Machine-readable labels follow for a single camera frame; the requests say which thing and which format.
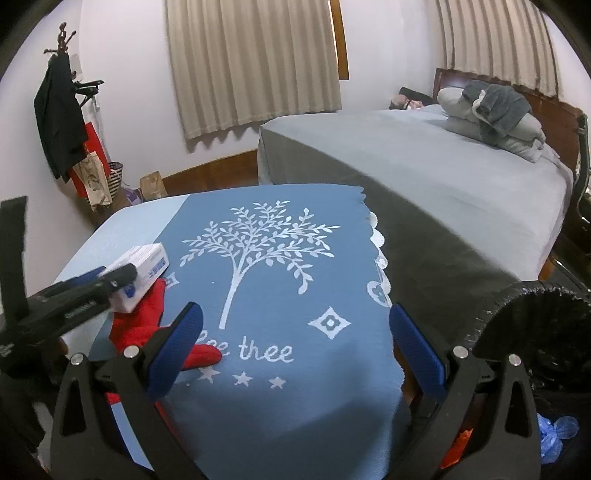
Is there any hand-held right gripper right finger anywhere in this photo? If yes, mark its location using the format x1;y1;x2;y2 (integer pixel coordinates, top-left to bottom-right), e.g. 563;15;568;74
389;304;541;480

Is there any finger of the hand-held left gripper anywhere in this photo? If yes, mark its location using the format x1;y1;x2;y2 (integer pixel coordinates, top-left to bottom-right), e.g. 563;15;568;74
69;265;139;303

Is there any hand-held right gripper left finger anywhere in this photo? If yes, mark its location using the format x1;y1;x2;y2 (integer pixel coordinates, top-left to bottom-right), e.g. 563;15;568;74
51;302;206;480

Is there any white cardboard box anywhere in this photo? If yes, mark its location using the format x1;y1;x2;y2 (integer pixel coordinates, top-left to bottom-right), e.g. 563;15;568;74
107;243;169;313

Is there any red scarf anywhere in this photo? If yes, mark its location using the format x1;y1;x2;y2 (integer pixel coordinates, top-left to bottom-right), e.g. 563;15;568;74
105;279;223;407

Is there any orange foam net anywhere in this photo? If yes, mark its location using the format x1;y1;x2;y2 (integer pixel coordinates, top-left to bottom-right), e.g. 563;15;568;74
441;429;474;469

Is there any trash bin with black liner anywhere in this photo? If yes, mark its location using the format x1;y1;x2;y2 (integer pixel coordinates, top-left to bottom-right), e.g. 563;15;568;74
475;281;591;480

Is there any blue plastic bag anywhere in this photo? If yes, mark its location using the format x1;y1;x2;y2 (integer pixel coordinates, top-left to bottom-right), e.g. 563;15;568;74
536;413;580;464

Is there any brown paper bag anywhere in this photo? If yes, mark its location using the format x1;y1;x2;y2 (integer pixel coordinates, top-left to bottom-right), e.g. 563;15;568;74
140;172;167;201

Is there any beige tote bag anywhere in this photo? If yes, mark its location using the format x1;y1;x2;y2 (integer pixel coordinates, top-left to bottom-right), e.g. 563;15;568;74
78;151;113;208

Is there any blue printed blanket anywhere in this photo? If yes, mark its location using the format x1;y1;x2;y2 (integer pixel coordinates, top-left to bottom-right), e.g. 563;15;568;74
53;185;414;480

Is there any red bag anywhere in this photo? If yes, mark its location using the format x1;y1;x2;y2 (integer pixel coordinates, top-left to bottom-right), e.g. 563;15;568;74
69;122;105;199

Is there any black coat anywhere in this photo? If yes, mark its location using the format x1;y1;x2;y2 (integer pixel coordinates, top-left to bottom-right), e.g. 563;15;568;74
33;55;89;183

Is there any black hanger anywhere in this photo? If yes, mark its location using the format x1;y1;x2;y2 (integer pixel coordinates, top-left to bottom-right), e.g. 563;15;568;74
74;79;105;100

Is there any bed with grey sheet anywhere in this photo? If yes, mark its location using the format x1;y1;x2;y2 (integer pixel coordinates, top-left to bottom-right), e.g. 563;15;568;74
257;104;573;305

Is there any grey pillow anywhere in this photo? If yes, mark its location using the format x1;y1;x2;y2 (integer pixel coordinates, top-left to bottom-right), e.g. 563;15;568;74
445;117;548;162
436;87;546;141

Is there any wooden coat rack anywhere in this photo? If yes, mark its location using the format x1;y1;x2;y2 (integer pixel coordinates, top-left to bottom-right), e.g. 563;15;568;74
44;25;79;61

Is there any dark and pink bundle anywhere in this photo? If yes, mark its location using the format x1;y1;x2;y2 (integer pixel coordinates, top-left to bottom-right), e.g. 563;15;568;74
389;87;435;112

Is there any wide beige striped curtain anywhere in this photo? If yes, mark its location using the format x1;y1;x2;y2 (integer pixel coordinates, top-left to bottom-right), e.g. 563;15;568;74
166;0;342;144

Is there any dark grey towel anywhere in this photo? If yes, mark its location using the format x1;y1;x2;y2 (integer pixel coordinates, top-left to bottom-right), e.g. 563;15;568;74
462;80;532;139

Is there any wooden headboard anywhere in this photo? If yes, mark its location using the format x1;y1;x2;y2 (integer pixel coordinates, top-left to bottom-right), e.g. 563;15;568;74
434;68;587;176

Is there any narrow beige striped curtain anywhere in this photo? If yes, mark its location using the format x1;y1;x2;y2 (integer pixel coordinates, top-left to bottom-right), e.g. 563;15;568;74
436;0;559;97

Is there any black metal frame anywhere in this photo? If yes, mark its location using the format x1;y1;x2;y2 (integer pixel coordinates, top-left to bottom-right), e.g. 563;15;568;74
551;113;591;282

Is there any wooden window frame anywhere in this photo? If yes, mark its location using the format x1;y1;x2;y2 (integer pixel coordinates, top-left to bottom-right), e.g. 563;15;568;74
329;0;349;80

